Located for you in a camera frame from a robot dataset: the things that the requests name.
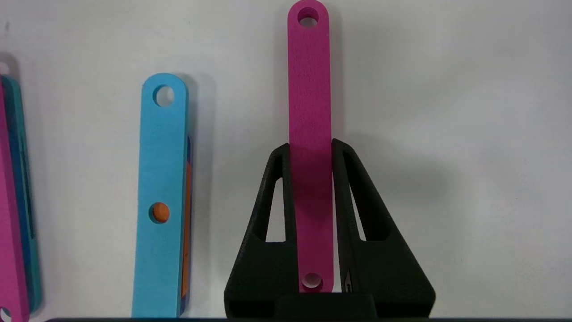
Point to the long blue bar orange underside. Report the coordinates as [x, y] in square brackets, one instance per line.
[161, 170]

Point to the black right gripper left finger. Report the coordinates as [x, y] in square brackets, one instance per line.
[263, 264]

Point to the long pink bar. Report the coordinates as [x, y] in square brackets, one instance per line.
[9, 223]

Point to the short pink bar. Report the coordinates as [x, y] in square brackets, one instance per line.
[310, 134]

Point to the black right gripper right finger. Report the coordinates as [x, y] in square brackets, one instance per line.
[380, 264]

